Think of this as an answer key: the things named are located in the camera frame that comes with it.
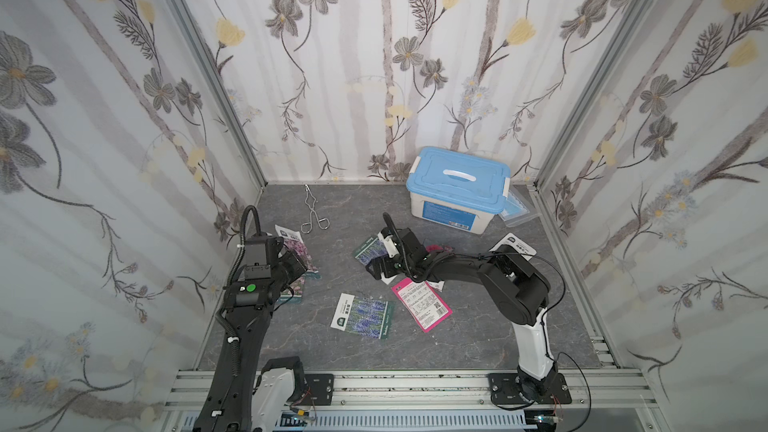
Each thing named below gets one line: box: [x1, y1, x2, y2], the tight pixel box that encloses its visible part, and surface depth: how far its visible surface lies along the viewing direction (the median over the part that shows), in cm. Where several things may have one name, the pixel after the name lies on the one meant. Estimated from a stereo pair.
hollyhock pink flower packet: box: [425, 244, 453, 253], surface depth 103 cm
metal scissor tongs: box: [300, 184, 330, 233], surface depth 110 cm
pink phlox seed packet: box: [275, 270, 307, 307], surface depth 91 cm
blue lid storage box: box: [406, 146, 511, 235], surface depth 100 cm
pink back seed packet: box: [391, 278, 453, 332], surface depth 90 cm
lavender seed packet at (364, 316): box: [330, 293, 395, 340], surface depth 88 cm
